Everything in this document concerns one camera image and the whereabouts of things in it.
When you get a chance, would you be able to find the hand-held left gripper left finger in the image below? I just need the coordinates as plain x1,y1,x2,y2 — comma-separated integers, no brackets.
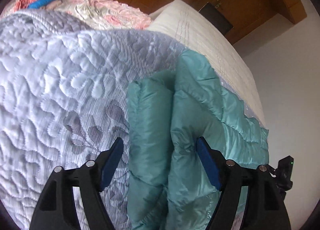
29,137,124,230

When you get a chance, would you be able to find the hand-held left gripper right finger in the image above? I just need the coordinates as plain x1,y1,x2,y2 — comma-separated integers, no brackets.
197,137,292,230

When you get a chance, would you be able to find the green quilted puffer jacket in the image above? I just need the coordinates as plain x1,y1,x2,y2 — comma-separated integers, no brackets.
127,49,270,230

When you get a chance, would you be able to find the lavender leaf print quilted blanket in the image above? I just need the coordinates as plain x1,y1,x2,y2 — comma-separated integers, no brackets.
0,10,265,230

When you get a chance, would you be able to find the white mattress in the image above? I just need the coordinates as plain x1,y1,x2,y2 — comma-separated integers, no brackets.
147,0,267,128

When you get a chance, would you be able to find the dark rectangular panel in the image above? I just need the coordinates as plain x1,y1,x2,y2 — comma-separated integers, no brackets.
201,3,234,36

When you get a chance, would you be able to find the pink floral quilt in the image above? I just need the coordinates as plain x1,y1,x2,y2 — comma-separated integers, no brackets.
15,0,152,30

